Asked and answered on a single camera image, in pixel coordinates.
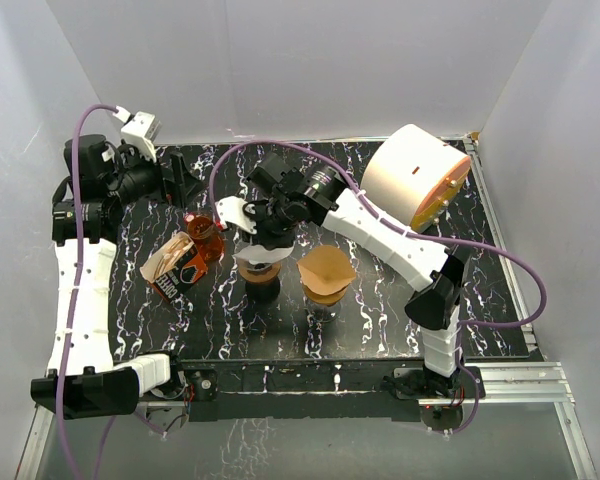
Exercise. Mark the clear glass server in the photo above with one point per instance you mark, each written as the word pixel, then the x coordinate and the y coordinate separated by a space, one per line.
pixel 321 313

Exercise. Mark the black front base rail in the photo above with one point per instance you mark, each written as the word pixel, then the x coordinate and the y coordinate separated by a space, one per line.
pixel 312 388

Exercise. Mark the brown paper coffee filter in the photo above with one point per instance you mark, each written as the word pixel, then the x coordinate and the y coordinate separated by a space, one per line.
pixel 326 270

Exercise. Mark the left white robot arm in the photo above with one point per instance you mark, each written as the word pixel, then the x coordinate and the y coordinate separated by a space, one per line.
pixel 81 378

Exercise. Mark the orange coffee filter box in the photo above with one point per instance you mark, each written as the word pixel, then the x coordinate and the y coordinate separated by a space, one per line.
pixel 175 267

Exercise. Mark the orange glass carafe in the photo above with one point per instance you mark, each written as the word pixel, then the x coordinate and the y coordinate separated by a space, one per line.
pixel 202 230

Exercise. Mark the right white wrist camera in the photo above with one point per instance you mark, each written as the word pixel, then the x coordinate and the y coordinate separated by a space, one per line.
pixel 229 211

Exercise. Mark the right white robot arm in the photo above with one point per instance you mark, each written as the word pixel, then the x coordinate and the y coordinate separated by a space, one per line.
pixel 328 197

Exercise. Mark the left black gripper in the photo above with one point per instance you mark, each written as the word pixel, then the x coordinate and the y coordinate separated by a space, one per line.
pixel 183 186

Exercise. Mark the white paper coffee filter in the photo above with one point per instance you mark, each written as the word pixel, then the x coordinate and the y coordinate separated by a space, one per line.
pixel 258 254

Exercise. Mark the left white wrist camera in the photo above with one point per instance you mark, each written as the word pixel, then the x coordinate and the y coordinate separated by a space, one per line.
pixel 140 132

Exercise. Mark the white orange coffee grinder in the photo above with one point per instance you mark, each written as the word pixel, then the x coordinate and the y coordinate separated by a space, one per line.
pixel 413 176

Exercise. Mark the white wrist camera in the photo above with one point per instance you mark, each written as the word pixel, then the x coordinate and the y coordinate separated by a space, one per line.
pixel 229 211
pixel 140 132

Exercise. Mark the red black dripper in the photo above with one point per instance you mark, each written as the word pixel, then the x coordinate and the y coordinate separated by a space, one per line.
pixel 263 292

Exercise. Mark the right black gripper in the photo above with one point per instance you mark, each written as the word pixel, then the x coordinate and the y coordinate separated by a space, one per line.
pixel 264 238

